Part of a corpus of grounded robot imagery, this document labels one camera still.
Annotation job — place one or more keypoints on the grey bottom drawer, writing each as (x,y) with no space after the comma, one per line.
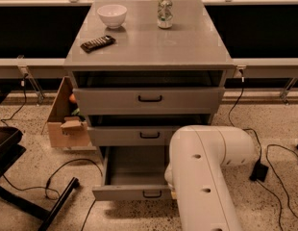
(134,173)

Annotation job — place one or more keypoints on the grey drawer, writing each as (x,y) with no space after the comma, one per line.
(131,135)
(134,173)
(148,101)

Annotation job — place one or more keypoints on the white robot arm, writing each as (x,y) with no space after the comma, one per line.
(196,155)

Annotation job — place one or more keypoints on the grey drawer cabinet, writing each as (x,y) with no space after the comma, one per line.
(190,54)

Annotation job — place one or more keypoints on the grey middle drawer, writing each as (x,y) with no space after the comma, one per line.
(131,135)

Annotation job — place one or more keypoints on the grey top drawer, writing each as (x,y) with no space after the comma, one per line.
(148,101)

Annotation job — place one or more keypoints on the orange ball in box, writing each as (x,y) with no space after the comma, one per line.
(72,98)

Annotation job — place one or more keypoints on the black snack bar packet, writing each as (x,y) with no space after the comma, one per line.
(97,43)

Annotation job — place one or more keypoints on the cardboard box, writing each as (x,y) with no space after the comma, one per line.
(64,129)

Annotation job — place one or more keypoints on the white bowl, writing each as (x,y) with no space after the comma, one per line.
(113,16)

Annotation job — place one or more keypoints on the crushed soda can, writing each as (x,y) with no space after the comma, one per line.
(165,15)

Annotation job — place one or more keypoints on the black power adapter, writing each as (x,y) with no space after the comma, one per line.
(259,171)

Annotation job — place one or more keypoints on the black chair base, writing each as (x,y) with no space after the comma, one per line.
(39,175)

